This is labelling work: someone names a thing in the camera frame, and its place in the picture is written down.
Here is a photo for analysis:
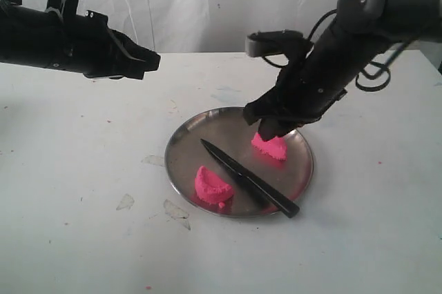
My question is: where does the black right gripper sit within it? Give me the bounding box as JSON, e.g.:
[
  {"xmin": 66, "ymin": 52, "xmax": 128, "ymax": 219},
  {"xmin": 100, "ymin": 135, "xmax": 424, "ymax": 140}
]
[{"xmin": 242, "ymin": 28, "xmax": 376, "ymax": 141}]

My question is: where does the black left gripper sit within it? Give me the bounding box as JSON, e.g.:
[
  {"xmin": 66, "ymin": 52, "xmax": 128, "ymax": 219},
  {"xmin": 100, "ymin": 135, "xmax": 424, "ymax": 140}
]
[{"xmin": 20, "ymin": 9, "xmax": 161, "ymax": 80}]

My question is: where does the cut pink dough piece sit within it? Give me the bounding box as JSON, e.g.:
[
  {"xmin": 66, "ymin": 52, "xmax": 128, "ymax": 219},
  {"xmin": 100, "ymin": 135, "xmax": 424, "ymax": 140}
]
[{"xmin": 251, "ymin": 133, "xmax": 287, "ymax": 161}]

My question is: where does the pink play dough lump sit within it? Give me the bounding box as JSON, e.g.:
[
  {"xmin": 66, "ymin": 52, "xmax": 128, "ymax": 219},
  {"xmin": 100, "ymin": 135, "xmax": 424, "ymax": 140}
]
[{"xmin": 194, "ymin": 166, "xmax": 234, "ymax": 204}]

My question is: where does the black knife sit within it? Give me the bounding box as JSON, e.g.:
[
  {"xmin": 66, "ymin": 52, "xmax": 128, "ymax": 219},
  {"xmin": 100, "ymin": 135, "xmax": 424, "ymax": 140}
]
[{"xmin": 200, "ymin": 139, "xmax": 300, "ymax": 218}]

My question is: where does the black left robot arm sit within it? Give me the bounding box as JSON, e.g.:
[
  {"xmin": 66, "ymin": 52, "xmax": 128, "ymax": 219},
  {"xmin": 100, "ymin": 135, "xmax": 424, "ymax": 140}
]
[{"xmin": 1, "ymin": 0, "xmax": 161, "ymax": 80}]

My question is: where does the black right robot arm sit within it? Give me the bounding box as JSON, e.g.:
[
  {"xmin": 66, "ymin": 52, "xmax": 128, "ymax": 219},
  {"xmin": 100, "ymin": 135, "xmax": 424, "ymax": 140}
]
[{"xmin": 243, "ymin": 0, "xmax": 441, "ymax": 140}]

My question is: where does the round steel plate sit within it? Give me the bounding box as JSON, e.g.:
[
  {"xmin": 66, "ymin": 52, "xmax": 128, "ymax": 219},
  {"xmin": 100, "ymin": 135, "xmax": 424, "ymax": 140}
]
[{"xmin": 164, "ymin": 107, "xmax": 314, "ymax": 218}]

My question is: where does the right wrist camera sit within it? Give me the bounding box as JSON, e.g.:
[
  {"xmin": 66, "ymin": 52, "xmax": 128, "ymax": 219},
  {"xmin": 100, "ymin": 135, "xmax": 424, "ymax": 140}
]
[{"xmin": 245, "ymin": 30, "xmax": 314, "ymax": 63}]

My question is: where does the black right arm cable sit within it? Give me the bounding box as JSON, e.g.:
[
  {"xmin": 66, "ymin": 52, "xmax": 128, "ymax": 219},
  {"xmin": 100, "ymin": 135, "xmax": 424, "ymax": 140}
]
[{"xmin": 262, "ymin": 7, "xmax": 425, "ymax": 93}]

